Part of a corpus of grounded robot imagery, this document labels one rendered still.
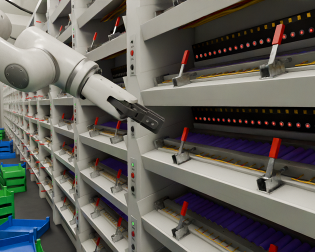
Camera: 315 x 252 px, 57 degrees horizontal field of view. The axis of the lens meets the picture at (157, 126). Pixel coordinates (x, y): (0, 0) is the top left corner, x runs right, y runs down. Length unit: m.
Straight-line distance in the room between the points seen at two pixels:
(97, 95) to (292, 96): 0.34
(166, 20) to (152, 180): 0.47
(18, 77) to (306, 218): 0.52
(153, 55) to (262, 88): 0.46
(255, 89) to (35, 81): 0.38
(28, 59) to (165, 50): 0.47
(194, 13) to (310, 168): 0.39
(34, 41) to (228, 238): 0.58
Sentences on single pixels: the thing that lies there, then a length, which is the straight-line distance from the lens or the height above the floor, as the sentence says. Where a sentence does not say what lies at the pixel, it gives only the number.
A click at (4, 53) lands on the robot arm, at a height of 0.97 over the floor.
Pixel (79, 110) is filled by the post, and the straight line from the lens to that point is 1.53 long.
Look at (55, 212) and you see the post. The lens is 2.34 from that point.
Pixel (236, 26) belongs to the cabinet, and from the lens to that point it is 0.86.
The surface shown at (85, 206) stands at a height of 0.36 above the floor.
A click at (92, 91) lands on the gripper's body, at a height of 0.91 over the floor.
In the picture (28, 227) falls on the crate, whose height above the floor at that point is 0.00.
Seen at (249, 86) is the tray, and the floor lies 0.91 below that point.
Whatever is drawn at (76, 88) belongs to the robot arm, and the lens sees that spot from 0.60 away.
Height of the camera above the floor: 0.88
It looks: 4 degrees down
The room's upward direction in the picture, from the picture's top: straight up
